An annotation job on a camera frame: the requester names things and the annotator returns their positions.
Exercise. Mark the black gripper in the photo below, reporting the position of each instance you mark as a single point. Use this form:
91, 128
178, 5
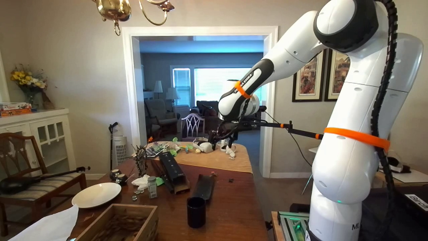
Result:
229, 129

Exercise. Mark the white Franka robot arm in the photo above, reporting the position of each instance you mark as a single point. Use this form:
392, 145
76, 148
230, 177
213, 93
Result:
348, 169

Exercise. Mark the white small toy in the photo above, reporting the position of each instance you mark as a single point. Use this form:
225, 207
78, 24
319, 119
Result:
230, 153

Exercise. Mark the white rounded toy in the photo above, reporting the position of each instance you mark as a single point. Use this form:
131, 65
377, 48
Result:
206, 147

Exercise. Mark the beige woven table runner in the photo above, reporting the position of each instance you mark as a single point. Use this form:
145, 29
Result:
214, 161

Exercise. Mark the white carved chair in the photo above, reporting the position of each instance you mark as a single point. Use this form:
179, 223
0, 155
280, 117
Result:
193, 127

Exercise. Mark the long black box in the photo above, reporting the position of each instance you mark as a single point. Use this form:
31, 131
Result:
173, 172

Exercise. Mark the grey armchair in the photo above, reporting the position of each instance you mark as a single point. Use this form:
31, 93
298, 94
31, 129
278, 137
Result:
159, 116

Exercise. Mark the green small wrapper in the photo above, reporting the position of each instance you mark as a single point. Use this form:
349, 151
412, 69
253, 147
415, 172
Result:
159, 181

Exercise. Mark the black cup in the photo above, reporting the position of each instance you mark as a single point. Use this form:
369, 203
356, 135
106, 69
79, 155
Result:
195, 214

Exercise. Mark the narrow framed picture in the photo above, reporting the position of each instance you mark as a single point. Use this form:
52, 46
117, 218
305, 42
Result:
308, 81

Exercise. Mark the small glass jar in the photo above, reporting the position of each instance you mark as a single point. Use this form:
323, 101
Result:
153, 191

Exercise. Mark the crumpled white napkin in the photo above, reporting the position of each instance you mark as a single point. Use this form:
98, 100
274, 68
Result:
142, 181

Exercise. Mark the wooden base board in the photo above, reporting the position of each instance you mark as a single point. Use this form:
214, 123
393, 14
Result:
276, 228

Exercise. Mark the black small gadget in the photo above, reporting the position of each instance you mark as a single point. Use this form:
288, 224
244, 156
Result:
119, 177

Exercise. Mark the open wooden box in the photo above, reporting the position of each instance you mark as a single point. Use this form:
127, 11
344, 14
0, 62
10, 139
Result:
134, 212

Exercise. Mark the white round plate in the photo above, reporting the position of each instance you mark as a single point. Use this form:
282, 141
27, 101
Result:
95, 195

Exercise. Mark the brass chandelier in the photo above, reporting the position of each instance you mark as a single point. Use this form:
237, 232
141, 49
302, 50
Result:
115, 9

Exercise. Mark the white glass-door cabinet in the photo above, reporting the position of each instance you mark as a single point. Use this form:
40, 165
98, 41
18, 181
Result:
27, 129

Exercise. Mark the yellow flowers in vase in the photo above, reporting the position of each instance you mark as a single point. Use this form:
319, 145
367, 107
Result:
28, 85

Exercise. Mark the wooden dining chair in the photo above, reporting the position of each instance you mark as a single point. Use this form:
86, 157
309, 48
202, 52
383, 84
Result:
18, 152

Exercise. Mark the orange patterned cloth stack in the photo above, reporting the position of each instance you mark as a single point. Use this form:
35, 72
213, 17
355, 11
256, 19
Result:
15, 111

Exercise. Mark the black camera boom rod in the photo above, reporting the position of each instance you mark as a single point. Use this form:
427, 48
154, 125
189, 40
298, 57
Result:
302, 132

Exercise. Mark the white door frame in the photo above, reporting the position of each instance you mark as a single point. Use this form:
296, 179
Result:
129, 89

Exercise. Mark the aluminium base frame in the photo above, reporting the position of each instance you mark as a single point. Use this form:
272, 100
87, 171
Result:
294, 226

